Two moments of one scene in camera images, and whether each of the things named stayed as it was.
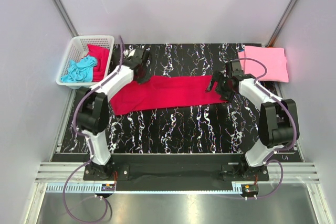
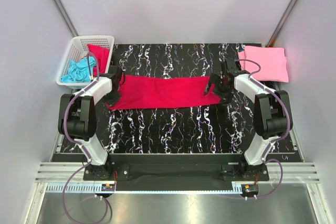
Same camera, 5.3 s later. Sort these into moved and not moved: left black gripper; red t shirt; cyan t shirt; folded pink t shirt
Moved: left black gripper; red t shirt
Not moved: folded pink t shirt; cyan t shirt
